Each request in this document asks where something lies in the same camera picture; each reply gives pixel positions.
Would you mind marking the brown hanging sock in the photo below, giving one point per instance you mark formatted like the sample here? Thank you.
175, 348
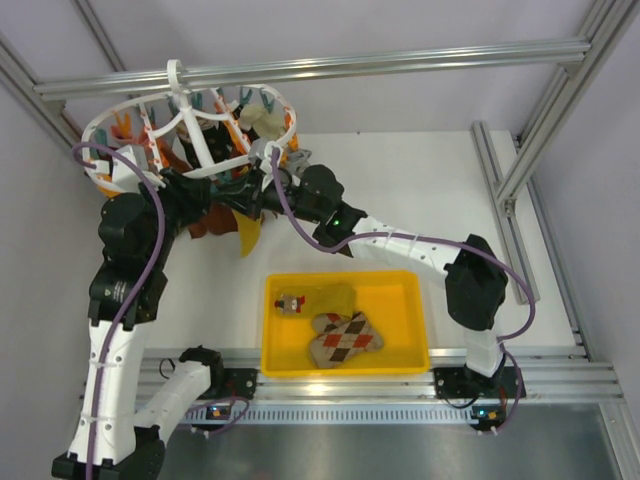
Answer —
219, 220

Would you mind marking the aluminium top crossbar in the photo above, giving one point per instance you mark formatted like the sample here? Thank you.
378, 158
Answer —
174, 74

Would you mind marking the grey sock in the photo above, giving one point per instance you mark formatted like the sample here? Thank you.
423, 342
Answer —
297, 162

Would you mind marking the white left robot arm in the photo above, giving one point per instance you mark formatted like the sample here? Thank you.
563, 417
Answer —
113, 439

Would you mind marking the mustard yellow sock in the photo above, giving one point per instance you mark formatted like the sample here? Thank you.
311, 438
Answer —
249, 231

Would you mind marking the aluminium right frame post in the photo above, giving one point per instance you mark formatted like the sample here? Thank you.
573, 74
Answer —
602, 28

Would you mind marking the black striped hanging sock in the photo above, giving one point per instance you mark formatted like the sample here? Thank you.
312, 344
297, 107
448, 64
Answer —
217, 138

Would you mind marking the argyle beige sock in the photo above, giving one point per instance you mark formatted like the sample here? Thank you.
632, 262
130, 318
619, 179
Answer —
340, 338

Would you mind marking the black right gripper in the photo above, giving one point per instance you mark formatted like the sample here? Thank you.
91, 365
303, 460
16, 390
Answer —
247, 194

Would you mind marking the yellow plastic bin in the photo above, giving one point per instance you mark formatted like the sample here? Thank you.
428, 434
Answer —
390, 299

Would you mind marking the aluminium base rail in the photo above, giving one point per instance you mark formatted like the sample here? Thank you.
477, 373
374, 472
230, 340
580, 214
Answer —
552, 376

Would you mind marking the cream hanging sock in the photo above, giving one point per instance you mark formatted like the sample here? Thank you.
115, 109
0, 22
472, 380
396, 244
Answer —
270, 126

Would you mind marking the mustard sock with reindeer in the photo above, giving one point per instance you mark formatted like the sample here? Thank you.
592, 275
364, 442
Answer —
311, 300

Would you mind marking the white round sock hanger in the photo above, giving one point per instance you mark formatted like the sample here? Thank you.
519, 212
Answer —
160, 114

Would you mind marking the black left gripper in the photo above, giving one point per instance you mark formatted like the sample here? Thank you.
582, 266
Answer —
191, 193

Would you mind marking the pink hanging sock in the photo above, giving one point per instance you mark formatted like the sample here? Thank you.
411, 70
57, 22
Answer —
130, 138

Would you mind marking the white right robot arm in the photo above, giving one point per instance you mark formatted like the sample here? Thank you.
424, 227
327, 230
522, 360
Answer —
473, 281

